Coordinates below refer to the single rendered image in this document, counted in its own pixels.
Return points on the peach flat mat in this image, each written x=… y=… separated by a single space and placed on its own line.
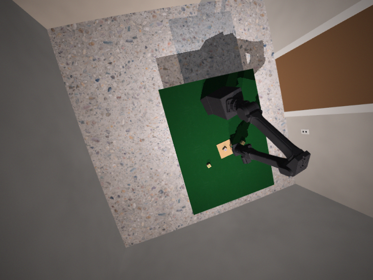
x=227 y=145

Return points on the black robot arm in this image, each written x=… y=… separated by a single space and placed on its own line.
x=296 y=159

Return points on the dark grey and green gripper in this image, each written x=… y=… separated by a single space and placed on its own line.
x=235 y=149

